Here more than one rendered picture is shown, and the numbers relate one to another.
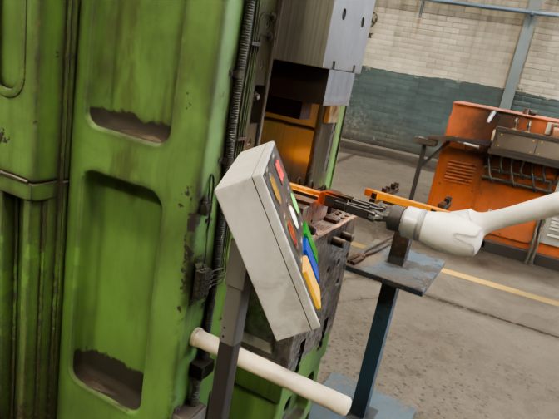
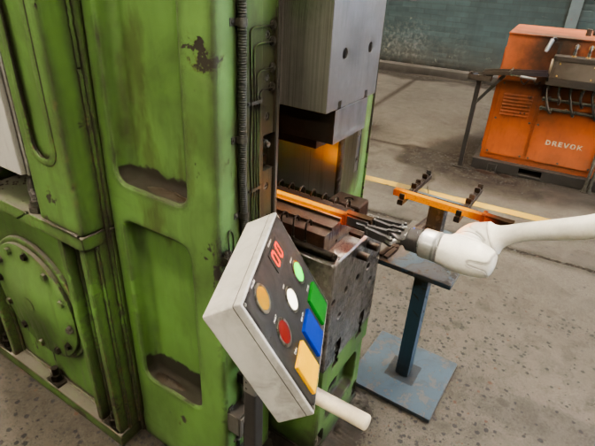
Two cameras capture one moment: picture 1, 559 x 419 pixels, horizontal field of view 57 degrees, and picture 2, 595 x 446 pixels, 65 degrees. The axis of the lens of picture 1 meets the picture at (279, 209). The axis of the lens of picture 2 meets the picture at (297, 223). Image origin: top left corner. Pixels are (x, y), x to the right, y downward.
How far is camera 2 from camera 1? 39 cm
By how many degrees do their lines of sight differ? 14
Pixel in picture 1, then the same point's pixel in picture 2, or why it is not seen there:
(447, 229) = (460, 256)
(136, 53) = (149, 117)
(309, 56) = (312, 103)
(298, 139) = (325, 148)
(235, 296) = not seen: hidden behind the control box
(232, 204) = (220, 327)
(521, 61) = not seen: outside the picture
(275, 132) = not seen: hidden behind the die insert
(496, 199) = (553, 130)
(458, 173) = (514, 106)
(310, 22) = (310, 70)
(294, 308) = (288, 401)
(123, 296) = (176, 317)
